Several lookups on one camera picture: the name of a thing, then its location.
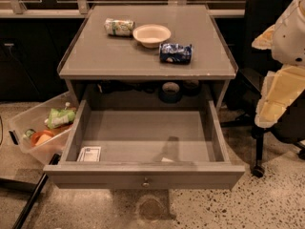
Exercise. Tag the beige paper bowl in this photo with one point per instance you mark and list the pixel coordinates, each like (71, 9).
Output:
(151, 35)

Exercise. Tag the green white crushed can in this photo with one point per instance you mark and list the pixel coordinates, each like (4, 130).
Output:
(117, 27)

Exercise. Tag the blue crushed chip bag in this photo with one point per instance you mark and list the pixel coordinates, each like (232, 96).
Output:
(175, 53)

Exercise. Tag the brass drawer knob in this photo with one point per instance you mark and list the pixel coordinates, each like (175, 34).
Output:
(146, 183)

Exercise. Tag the clear plastic storage bin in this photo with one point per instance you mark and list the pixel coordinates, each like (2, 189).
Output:
(24, 125)

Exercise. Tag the orange plastic bowl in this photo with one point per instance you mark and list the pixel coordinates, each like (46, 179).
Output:
(40, 137)

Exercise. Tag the green snack pouch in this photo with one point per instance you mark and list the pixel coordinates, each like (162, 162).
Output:
(60, 117)

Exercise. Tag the grey cabinet with drawers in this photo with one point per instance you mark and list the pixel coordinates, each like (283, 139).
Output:
(94, 55)

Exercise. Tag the grey top drawer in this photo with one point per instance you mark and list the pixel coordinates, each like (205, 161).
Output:
(174, 148)

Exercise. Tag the black office chair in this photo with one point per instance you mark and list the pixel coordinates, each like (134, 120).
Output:
(244, 91)

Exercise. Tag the black metal floor bar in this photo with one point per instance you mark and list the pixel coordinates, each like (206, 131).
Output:
(32, 199)

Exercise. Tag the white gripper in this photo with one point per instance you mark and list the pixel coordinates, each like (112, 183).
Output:
(291, 38)

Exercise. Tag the black tape roll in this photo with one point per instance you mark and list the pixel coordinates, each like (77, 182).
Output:
(170, 92)

